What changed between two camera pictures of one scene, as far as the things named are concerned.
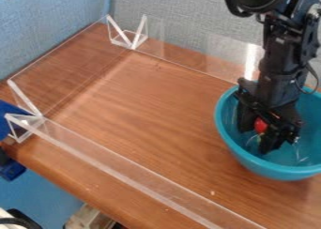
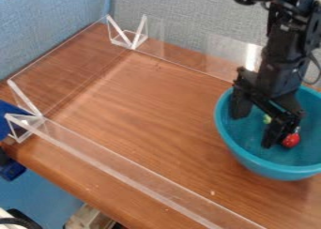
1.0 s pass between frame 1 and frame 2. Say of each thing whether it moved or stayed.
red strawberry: moved
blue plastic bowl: stayed
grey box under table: stayed
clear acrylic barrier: stayed
